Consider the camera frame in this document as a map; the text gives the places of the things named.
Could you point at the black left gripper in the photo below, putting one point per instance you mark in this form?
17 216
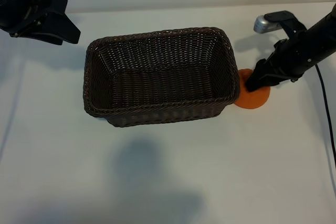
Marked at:
21 9

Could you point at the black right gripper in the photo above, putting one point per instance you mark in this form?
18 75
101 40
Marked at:
294 56

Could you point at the orange mandarin with stem nub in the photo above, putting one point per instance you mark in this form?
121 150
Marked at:
252 102

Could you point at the dark brown wicker basket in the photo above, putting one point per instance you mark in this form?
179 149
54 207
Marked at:
162 77

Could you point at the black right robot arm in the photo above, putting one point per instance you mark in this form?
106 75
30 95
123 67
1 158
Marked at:
325 35

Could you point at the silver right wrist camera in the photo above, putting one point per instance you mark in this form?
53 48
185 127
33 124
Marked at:
263 26

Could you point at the black right camera bracket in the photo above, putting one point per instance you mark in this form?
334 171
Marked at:
288 20

